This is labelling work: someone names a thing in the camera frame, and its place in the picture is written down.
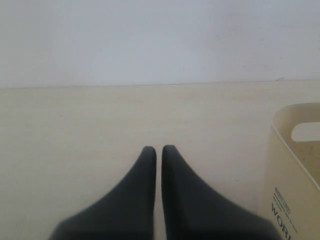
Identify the cream plastic bin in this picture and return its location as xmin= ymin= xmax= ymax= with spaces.
xmin=257 ymin=102 xmax=320 ymax=240

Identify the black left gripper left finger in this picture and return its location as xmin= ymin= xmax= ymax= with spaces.
xmin=49 ymin=146 xmax=157 ymax=240

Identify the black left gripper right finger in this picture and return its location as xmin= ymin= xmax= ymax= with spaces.
xmin=161 ymin=145 xmax=281 ymax=240

